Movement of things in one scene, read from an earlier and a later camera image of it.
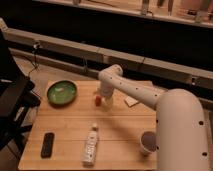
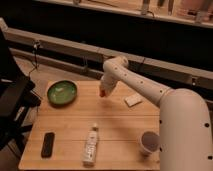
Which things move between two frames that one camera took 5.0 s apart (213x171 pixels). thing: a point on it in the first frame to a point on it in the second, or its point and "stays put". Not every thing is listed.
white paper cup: (148, 142) stays put
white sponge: (131, 100) stays put
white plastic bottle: (90, 149) stays put
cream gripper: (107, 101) to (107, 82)
